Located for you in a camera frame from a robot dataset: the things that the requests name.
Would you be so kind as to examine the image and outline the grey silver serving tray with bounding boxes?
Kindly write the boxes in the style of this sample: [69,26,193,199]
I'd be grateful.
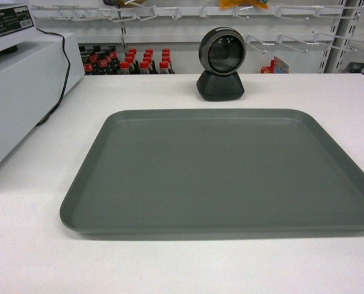
[59,109,364,235]

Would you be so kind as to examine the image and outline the black round barcode scanner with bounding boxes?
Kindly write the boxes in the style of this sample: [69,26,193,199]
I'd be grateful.
[196,26,246,102]

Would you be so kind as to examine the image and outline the red cap soy sauce bottles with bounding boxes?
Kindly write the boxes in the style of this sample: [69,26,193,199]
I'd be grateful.
[78,45,175,75]

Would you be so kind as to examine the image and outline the red snack packet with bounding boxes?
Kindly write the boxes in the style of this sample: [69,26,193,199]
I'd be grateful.
[260,56,289,74]

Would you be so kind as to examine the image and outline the orange hanging snack bag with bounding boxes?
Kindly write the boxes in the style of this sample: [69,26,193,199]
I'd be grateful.
[219,0,268,9]

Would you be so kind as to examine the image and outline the white cash register drawer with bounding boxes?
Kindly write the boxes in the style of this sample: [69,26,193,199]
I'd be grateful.
[0,32,84,162]

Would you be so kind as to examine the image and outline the white peg hook rack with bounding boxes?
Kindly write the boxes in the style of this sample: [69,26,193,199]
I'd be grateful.
[30,1,364,74]

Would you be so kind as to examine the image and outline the white receipt scale unit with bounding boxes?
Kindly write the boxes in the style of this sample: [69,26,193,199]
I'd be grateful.
[0,1,36,51]

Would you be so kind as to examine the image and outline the black register power cable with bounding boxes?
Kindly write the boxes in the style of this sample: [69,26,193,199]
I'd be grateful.
[34,28,71,126]

